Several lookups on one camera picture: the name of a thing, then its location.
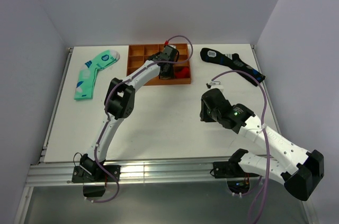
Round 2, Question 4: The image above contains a black blue sock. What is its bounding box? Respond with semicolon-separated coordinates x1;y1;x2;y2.
200;48;265;86

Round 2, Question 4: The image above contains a red rolled sock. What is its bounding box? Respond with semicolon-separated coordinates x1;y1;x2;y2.
174;67;190;79

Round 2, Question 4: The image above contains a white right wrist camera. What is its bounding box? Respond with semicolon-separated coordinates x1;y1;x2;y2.
206;81;224;92

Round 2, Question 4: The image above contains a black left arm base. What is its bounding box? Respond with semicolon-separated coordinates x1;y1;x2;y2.
72;166;114;198

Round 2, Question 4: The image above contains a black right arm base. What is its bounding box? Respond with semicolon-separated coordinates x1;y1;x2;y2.
210;161;259;196

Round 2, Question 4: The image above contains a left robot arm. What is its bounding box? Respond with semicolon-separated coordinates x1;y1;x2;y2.
79;45;179;181

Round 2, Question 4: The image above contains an orange compartment tray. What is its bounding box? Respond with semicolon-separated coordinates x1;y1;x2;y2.
127;43;192;86

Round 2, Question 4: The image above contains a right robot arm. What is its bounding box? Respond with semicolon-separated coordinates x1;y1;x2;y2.
200;88;324;201

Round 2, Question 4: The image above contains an aluminium frame rail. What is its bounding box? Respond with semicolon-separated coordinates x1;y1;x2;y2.
25;155;304;185

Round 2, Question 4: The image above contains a mint green sock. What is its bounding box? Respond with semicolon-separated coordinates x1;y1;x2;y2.
74;49;120;101

